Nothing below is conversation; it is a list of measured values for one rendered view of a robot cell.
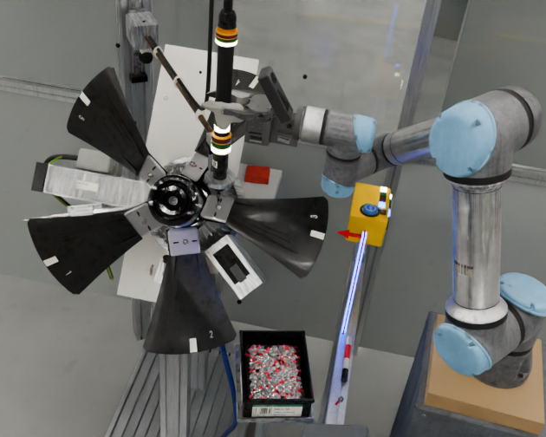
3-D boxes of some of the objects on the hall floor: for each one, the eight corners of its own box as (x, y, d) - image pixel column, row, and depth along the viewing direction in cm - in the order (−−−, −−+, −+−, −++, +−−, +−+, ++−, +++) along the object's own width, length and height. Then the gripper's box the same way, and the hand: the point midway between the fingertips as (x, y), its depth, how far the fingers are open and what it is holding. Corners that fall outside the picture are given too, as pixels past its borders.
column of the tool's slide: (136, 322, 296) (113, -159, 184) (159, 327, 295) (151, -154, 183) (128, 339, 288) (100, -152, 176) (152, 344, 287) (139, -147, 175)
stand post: (183, 389, 271) (186, 130, 200) (206, 394, 270) (217, 136, 199) (179, 399, 268) (182, 139, 196) (203, 404, 267) (213, 144, 195)
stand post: (165, 440, 253) (162, 247, 197) (189, 446, 252) (193, 253, 196) (160, 451, 250) (157, 257, 193) (185, 457, 249) (189, 264, 192)
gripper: (295, 157, 149) (195, 139, 151) (302, 129, 158) (210, 112, 160) (299, 121, 143) (197, 103, 145) (308, 94, 152) (211, 77, 154)
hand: (210, 97), depth 150 cm, fingers closed on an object, 4 cm apart
